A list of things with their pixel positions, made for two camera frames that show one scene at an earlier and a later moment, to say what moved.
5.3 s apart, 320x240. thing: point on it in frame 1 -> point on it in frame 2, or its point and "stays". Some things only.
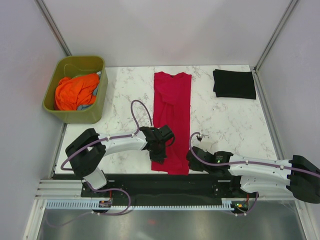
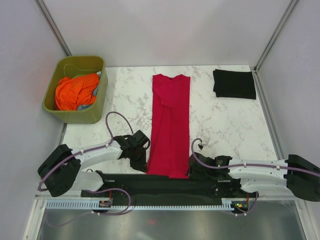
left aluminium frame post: (53, 26) stays
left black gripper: (160, 158) -> (141, 165)
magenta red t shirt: (171, 107) stays
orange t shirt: (71, 93) stays
